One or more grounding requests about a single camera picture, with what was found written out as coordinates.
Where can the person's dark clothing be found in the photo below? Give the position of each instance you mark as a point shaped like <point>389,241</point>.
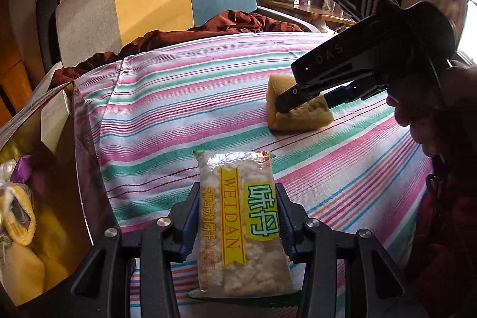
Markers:
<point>447,247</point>

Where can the white plastic bag wad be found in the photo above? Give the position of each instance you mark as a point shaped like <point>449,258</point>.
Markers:
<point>7,172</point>

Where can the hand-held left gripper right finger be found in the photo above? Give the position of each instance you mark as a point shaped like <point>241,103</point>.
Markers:
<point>285,232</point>

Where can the purple snack packet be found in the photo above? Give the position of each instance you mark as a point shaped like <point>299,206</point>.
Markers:
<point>24,169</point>

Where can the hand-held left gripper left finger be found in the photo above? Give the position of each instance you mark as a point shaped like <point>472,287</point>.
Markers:
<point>192,228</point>

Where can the white cardboard box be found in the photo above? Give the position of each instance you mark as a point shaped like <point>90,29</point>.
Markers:
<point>56,124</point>

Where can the wooden wardrobe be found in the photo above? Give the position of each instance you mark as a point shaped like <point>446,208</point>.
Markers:
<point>15,79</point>

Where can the person's right hand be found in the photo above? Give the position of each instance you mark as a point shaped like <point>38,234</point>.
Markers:
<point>432,109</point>

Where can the black rolled mat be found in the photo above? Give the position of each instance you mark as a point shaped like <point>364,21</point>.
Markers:
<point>46,27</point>

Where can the dark red cloth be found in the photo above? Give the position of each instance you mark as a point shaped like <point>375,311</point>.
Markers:
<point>231,22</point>

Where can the gold metal tin box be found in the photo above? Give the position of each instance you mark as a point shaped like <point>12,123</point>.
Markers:
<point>63,210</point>

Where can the terry towel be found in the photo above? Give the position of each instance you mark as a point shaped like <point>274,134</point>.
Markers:
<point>28,225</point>

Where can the yellow sponge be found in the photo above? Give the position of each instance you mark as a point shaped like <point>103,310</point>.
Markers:
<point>305,118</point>

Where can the wooden desk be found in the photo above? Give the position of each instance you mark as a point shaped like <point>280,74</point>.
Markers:
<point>309,10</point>

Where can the striped pink green cloth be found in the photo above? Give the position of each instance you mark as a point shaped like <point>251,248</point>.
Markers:
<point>186,98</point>

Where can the clear cracker packet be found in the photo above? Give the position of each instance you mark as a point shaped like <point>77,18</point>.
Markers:
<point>238,228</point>

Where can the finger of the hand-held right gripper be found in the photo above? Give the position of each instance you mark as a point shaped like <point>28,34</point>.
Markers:
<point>298,98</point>
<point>339,95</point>

